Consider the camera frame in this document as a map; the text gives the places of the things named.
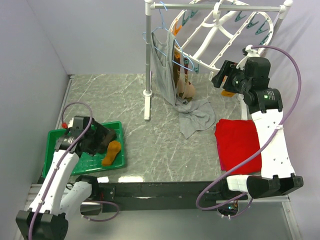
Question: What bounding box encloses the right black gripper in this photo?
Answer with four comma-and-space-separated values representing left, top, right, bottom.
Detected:
211, 60, 251, 95

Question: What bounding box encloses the brown knit sock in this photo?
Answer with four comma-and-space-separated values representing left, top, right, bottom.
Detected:
98, 129, 117, 154

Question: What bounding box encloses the mustard yellow sock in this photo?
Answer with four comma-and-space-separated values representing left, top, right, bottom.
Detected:
221, 89, 235, 98
101, 140, 122, 167

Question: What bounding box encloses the white clip sock hanger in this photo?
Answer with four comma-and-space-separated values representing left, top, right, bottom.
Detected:
169, 0, 276, 74

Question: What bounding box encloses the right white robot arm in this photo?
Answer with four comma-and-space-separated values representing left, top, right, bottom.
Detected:
211, 57, 304, 200

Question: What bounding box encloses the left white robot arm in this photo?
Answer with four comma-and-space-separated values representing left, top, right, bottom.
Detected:
15, 117, 116, 240

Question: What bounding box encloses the green plastic tray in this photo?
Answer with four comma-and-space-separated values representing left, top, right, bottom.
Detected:
41, 120, 126, 179

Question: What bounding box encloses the grey tank top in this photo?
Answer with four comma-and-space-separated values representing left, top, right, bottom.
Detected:
150, 30, 217, 140

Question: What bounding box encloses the red folded cloth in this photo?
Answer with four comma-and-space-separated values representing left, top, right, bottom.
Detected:
214, 119, 260, 171

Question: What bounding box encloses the black base beam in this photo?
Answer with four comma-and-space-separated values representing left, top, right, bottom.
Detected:
88, 180, 241, 211

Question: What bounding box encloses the white clothes rack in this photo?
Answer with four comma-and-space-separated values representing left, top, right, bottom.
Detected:
143, 0, 293, 120

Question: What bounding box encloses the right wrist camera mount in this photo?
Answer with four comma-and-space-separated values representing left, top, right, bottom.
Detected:
238, 45, 260, 70

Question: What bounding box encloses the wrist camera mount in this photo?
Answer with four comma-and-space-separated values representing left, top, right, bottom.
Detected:
61, 115, 90, 130
238, 45, 260, 70

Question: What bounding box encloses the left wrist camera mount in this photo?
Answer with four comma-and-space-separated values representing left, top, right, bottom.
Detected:
61, 115, 90, 130

